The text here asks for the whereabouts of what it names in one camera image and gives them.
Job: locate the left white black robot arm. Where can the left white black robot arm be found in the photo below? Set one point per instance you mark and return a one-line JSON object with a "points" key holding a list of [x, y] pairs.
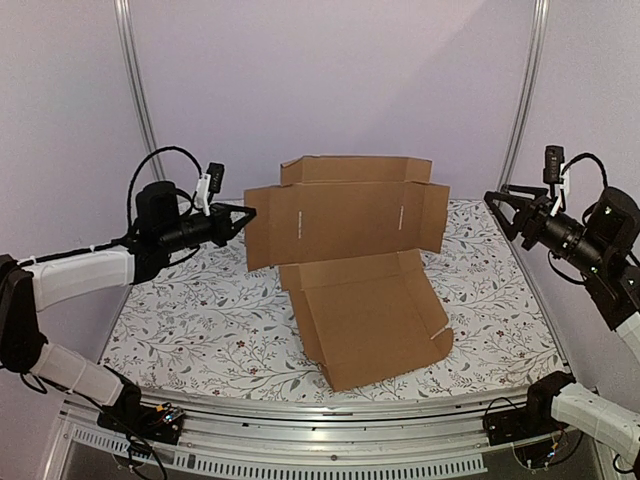
{"points": [[159, 230]]}

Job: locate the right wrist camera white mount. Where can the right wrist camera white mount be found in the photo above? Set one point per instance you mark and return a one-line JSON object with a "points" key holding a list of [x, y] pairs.
{"points": [[556, 178]]}

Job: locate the aluminium front rail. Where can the aluminium front rail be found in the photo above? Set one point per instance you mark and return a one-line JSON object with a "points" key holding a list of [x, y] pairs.
{"points": [[227, 438]]}

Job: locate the brown cardboard box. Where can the brown cardboard box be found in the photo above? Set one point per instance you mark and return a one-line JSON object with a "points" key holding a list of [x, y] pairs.
{"points": [[347, 234]]}

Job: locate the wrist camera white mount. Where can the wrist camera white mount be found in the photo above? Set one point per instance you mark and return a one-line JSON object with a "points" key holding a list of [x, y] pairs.
{"points": [[208, 185], [556, 178]]}

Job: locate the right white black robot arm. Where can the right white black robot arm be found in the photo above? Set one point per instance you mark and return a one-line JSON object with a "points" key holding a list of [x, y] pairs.
{"points": [[601, 251]]}

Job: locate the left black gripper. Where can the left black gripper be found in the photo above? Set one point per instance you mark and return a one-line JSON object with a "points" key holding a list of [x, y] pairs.
{"points": [[224, 230]]}

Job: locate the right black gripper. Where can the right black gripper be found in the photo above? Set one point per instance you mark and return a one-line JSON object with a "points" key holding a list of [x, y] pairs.
{"points": [[526, 218]]}

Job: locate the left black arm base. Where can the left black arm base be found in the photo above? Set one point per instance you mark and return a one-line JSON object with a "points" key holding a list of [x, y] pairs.
{"points": [[161, 423]]}

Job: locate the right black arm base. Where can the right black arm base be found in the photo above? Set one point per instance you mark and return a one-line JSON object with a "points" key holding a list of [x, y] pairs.
{"points": [[520, 415]]}

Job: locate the right aluminium frame post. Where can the right aluminium frame post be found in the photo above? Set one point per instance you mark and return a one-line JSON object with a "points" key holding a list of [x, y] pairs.
{"points": [[532, 65]]}

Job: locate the floral patterned table mat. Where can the floral patterned table mat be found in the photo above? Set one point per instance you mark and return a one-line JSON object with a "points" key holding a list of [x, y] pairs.
{"points": [[212, 327]]}

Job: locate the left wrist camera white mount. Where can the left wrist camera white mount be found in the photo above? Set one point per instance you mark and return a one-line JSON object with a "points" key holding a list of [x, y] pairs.
{"points": [[208, 185]]}

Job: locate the left aluminium frame post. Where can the left aluminium frame post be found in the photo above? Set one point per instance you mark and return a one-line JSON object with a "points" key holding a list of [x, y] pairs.
{"points": [[126, 33]]}

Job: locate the aluminium frame post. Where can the aluminium frame post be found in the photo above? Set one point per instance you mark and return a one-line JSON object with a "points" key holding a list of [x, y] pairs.
{"points": [[532, 65], [126, 33]]}

